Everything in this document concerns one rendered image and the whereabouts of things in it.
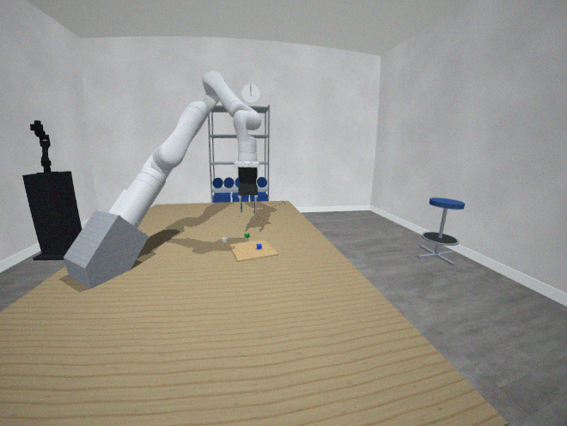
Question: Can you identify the tan mat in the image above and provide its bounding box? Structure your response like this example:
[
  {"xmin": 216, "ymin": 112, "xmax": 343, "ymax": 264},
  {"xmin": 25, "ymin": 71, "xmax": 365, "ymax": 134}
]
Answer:
[{"xmin": 229, "ymin": 240, "xmax": 278, "ymax": 262}]

